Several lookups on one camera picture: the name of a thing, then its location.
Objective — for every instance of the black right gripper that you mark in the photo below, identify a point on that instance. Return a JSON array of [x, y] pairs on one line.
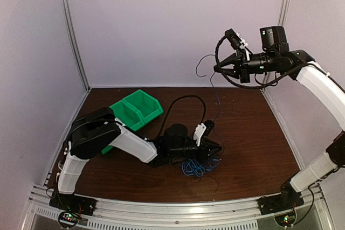
[[236, 59]]

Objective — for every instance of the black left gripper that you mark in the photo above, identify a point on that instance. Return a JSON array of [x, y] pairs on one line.
[[205, 148]]

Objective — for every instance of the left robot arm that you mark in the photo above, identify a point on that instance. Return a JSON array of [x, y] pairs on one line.
[[95, 131]]

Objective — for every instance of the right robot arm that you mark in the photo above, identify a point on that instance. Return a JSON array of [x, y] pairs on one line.
[[236, 63]]

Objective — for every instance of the right green plastic bin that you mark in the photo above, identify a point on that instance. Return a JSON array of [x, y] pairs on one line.
[[148, 107]]

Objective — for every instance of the green plastic bin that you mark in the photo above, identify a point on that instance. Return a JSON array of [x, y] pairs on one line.
[[148, 107], [107, 149], [128, 114]]

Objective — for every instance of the middle green plastic bin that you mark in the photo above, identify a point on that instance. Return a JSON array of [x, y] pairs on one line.
[[128, 114]]

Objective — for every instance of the right circuit board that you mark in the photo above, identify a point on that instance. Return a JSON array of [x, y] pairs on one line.
[[285, 219]]

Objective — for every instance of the circuit board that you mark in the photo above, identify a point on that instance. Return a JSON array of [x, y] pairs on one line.
[[67, 220], [285, 219]]

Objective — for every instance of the left green plastic bin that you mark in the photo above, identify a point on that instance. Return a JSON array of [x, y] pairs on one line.
[[107, 149]]

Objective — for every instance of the left circuit board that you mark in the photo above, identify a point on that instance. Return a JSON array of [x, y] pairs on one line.
[[67, 220]]

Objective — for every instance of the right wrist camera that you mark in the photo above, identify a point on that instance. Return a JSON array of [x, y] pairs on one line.
[[235, 40]]

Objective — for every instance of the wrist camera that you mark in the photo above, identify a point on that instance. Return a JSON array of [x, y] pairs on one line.
[[235, 40], [202, 129]]

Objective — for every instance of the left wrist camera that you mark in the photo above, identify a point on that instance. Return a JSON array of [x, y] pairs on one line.
[[202, 129]]

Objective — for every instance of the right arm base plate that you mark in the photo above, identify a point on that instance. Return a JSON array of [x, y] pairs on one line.
[[276, 203]]

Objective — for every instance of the front aluminium rail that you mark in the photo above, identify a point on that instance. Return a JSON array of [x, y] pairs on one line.
[[117, 214]]

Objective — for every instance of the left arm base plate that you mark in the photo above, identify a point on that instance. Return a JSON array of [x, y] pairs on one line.
[[73, 203]]

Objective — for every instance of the left aluminium frame post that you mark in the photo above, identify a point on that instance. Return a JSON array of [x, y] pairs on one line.
[[74, 45]]

